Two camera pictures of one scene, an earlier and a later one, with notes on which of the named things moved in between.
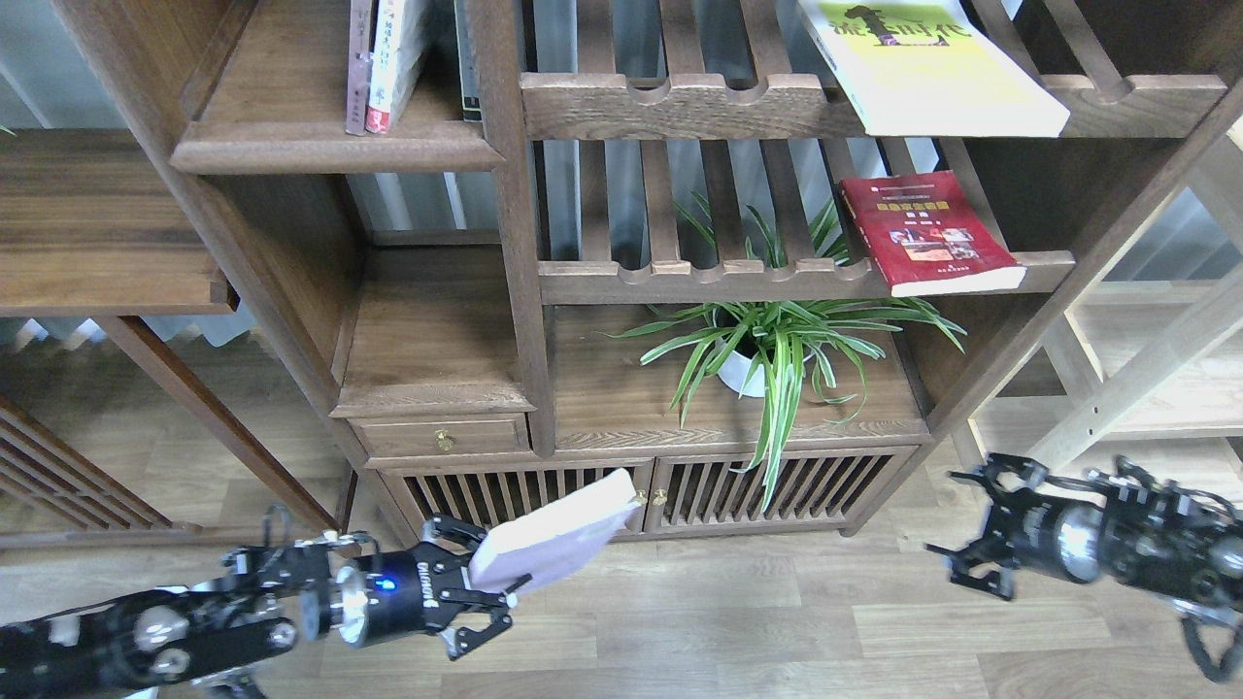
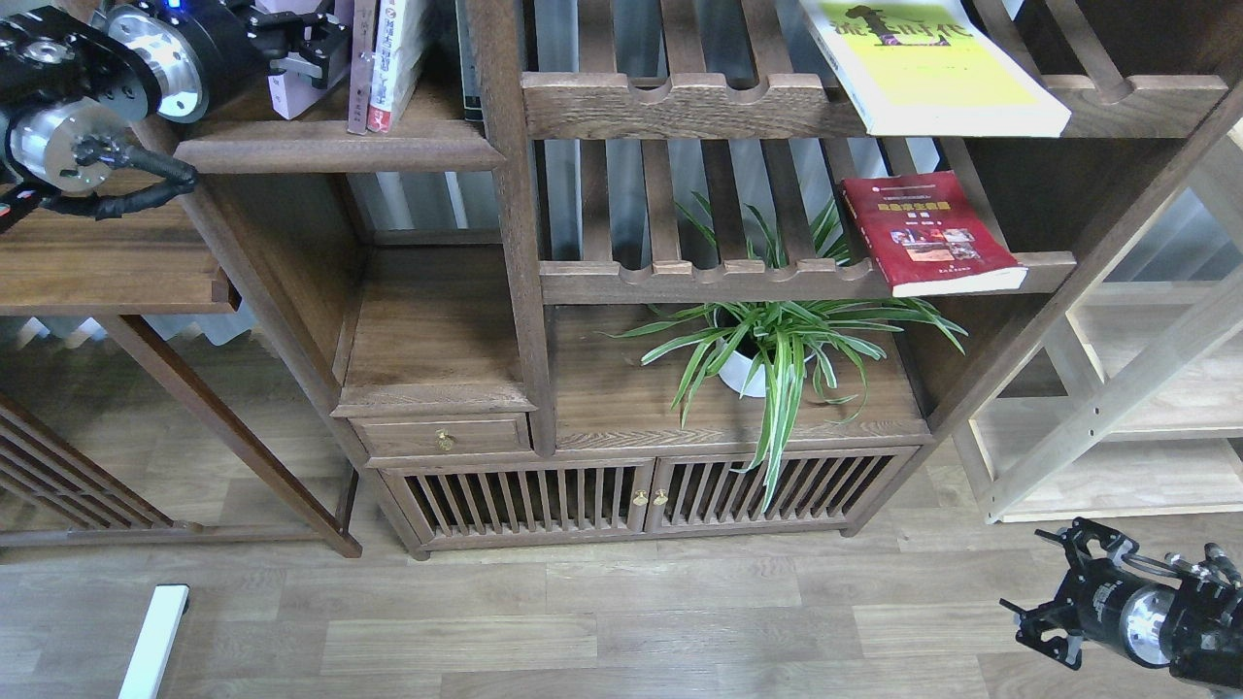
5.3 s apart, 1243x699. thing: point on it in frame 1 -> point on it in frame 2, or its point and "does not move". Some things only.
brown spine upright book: x=359 y=66 does not move
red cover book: x=928 y=238 does not move
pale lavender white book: x=554 y=539 -> x=290 y=91
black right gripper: x=1031 y=529 -> x=1100 y=598
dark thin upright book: x=469 y=70 does not move
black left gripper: x=384 y=594 -> x=208 y=55
